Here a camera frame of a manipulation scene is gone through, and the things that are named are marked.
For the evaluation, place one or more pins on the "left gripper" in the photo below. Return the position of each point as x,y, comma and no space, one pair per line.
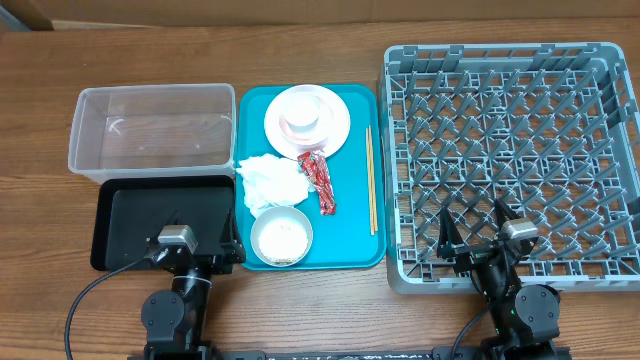
233,250

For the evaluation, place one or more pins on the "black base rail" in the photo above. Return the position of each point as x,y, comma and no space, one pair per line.
437,353

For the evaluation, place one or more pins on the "white cup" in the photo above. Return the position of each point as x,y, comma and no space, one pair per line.
300,113

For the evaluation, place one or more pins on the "white rice pile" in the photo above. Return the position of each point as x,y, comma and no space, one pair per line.
283,241

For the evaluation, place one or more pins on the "grey dishwasher rack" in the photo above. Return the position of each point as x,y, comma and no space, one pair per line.
552,129

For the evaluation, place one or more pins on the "red snack wrapper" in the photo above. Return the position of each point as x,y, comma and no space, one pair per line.
314,166

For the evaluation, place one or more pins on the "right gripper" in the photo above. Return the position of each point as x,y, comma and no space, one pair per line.
449,246

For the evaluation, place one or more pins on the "large pink plate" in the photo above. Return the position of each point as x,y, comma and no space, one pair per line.
338,128

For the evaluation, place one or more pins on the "grey bowl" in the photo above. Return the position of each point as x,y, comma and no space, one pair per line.
281,212

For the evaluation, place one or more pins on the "white napkin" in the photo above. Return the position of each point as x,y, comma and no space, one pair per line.
270,181

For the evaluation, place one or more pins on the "clear plastic waste bin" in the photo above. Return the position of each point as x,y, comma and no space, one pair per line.
148,131

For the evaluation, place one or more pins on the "teal serving tray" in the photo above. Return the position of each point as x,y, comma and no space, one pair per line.
340,241

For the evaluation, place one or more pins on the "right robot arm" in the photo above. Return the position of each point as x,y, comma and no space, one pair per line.
525,317

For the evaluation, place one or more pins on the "black rectangular tray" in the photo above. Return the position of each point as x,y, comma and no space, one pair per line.
131,212

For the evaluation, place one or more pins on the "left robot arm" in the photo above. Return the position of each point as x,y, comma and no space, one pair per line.
174,319

